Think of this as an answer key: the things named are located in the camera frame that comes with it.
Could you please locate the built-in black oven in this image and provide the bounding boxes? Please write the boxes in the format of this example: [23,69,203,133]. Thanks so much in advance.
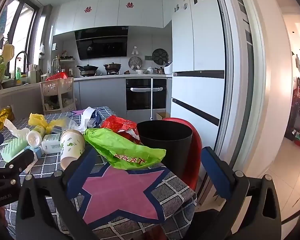
[125,78,167,111]

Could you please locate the black wok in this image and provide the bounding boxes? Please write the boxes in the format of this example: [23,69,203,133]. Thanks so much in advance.
[76,64,99,72]

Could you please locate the white capped bottle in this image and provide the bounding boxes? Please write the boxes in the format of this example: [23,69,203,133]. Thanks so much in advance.
[27,125,47,147]

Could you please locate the white refrigerator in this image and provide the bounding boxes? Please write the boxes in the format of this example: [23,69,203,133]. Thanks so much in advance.
[170,0,228,140]

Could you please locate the yellow plastic bag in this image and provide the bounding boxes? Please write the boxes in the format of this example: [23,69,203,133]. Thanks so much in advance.
[28,113,50,128]

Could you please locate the white plastic bag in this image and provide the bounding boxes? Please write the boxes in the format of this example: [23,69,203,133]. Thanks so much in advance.
[79,107,104,130]

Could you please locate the green patterned paper cup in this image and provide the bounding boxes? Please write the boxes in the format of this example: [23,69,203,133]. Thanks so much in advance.
[59,129,86,171]

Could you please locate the black range hood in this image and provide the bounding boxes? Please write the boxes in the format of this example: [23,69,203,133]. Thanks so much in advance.
[74,26,129,60]

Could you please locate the black kitchen faucet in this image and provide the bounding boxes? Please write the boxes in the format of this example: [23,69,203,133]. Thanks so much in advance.
[15,51,28,74]

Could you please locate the brown cooking pot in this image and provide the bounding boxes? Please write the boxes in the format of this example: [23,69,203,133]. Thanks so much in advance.
[104,62,122,72]

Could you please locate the mint green scrub brush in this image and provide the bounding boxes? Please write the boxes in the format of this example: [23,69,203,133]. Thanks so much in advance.
[0,138,28,163]

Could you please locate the white pole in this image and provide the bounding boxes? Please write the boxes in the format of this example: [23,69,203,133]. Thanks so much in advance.
[150,78,154,120]

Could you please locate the checked star tablecloth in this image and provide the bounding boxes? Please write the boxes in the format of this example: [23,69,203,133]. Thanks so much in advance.
[0,106,198,240]

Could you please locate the grey base cabinets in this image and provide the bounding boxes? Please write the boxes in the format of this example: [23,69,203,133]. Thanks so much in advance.
[74,76,173,111]

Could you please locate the countertop spice rack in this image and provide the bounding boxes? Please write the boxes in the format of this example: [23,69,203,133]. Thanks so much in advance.
[60,55,75,77]

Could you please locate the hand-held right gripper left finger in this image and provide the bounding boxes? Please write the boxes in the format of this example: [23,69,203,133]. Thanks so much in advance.
[15,147,99,240]

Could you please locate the gold foil bag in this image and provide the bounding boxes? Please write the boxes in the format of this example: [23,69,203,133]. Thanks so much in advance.
[0,107,15,130]

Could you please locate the red snack bag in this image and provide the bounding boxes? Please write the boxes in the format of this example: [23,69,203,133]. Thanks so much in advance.
[100,115,141,144]

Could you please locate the clear plastic bag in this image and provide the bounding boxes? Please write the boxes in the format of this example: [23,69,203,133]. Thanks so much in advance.
[57,115,80,132]

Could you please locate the black framed window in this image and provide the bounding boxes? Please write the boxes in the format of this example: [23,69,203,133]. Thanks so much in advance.
[0,0,47,80]

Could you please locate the white sliding door frame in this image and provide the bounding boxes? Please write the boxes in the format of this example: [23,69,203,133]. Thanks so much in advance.
[210,0,300,205]

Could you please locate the blue white carton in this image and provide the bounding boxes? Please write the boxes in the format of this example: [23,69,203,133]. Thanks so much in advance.
[22,146,44,173]

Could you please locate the white green milk carton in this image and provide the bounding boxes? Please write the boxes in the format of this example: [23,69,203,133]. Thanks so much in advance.
[41,133,62,155]

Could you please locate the red plastic basket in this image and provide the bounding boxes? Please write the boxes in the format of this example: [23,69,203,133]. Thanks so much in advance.
[45,72,68,81]

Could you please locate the white utensil holder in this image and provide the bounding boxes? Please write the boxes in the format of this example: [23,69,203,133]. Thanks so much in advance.
[28,65,38,83]

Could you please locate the gas hob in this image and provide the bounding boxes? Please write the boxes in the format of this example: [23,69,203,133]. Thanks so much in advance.
[79,70,120,77]

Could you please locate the black plastic bin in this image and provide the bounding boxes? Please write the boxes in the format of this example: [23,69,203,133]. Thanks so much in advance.
[136,120,193,179]

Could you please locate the white tissue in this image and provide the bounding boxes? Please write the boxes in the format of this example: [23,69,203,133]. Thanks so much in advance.
[4,118,30,140]

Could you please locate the red plastic stool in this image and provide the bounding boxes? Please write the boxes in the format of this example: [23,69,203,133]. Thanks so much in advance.
[162,117,203,192]

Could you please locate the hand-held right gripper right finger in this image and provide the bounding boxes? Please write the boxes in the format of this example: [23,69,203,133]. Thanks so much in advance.
[201,146,282,240]

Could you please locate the yellow hanging basket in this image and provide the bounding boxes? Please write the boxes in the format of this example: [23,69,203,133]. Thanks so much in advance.
[2,42,15,63]

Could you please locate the green plastic bag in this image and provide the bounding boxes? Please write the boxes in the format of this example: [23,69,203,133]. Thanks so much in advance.
[84,128,167,170]

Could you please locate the white storage cart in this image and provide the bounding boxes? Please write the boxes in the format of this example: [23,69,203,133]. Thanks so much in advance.
[39,77,75,114]

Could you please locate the round metal steamer rack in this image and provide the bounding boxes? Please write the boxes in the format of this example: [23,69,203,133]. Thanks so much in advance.
[128,56,143,70]

